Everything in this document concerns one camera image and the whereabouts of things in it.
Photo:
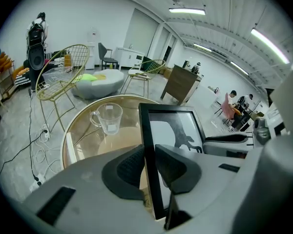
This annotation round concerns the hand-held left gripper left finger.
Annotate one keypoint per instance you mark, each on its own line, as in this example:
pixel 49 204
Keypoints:
pixel 88 194

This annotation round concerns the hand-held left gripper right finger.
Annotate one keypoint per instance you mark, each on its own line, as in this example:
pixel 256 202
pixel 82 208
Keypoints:
pixel 205 179

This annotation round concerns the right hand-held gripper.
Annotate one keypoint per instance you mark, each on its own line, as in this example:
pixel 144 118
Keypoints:
pixel 271 174

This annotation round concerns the black picture frame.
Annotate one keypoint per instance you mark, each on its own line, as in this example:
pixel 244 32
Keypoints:
pixel 151 169

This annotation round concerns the pink chair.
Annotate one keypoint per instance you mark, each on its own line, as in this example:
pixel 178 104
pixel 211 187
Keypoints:
pixel 225 108

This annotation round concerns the white power strip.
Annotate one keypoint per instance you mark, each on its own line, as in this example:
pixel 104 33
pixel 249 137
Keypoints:
pixel 46 131
pixel 37 181

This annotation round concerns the round glass side table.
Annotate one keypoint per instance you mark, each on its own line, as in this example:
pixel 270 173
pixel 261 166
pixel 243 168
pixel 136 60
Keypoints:
pixel 127 140

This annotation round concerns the wooden desk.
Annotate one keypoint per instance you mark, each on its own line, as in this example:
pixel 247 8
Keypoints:
pixel 180 84

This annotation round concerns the clear glass mug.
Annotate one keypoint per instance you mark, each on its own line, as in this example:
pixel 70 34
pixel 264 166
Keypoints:
pixel 110 121

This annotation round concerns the ceiling tube light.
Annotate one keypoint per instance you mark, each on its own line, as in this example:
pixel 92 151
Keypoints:
pixel 239 67
pixel 269 45
pixel 202 47
pixel 186 10

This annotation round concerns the grey floor pouf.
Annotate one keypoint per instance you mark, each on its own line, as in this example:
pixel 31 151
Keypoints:
pixel 100 86

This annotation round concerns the yellow cushion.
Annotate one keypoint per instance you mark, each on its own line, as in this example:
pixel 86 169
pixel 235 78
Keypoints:
pixel 100 76

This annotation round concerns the clear plastic box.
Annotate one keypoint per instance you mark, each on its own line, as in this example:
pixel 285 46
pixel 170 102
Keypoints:
pixel 58 75

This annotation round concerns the white low cabinet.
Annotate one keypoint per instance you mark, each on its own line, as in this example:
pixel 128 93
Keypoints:
pixel 129 56

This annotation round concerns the striped sofa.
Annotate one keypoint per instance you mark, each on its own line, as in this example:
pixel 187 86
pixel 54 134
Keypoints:
pixel 22 78

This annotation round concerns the grey dining chair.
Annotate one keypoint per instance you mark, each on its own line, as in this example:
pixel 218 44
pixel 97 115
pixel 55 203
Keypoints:
pixel 105 55

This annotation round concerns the white water dispenser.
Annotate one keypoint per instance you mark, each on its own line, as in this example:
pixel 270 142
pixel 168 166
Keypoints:
pixel 90 47

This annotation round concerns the shelf with orange cushions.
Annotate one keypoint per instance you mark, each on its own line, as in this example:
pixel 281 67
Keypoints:
pixel 2 64

